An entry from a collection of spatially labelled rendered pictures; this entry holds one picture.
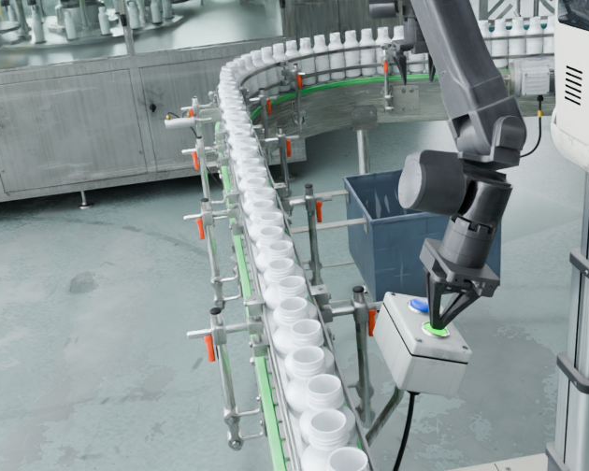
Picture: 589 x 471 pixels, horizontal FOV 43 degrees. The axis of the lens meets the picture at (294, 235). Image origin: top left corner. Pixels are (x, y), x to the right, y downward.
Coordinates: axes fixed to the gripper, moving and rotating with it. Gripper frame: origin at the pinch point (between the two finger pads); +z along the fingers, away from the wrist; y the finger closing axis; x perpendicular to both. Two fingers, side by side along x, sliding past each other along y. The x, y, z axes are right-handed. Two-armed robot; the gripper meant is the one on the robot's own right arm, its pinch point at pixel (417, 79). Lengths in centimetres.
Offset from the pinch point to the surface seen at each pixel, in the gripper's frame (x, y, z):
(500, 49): -95, -56, 16
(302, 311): 89, 39, 5
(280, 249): 68, 40, 6
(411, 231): 15.7, 6.8, 30.9
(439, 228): 15.5, 0.2, 31.3
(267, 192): 45, 40, 6
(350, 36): -108, -4, 7
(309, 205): 32.6, 31.3, 14.1
